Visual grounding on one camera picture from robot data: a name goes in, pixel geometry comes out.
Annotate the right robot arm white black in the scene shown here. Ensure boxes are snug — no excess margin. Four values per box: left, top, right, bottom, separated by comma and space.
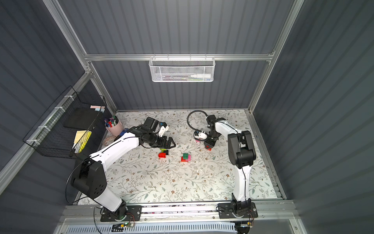
204, 115, 257, 217

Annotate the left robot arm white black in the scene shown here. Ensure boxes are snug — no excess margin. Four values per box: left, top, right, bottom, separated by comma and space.
69, 117, 176, 217

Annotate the pink pen cup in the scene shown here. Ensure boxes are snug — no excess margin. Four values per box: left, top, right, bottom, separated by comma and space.
106, 121, 124, 137

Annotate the round tape roll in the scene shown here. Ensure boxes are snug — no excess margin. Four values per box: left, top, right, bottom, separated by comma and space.
103, 136, 116, 148

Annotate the white marker in basket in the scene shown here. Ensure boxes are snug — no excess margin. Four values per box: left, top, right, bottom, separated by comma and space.
190, 74, 211, 81

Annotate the yellow sticky note pad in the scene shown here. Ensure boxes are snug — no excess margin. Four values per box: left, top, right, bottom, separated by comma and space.
72, 130, 92, 154

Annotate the black notebook in basket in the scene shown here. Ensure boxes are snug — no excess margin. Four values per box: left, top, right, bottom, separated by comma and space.
63, 108, 99, 130

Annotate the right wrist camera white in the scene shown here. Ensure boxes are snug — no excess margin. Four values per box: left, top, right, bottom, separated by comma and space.
193, 131, 208, 141

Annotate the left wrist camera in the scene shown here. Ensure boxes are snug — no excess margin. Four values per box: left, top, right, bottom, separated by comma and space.
157, 122, 169, 137

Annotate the black cable loop right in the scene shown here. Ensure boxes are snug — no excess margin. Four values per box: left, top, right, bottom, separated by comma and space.
186, 110, 208, 134

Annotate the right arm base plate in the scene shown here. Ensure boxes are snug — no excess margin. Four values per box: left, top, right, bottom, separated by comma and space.
215, 202, 258, 219

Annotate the white wire mesh basket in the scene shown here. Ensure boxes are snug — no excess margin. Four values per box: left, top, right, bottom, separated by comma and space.
149, 57, 216, 82

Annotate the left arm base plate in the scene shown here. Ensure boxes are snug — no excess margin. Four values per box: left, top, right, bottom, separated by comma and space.
100, 205, 143, 222

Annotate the aluminium rail front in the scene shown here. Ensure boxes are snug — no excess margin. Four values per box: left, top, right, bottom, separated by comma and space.
59, 200, 297, 223

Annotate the black wire wall basket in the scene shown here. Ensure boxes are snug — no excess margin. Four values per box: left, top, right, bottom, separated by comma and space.
23, 90, 107, 159

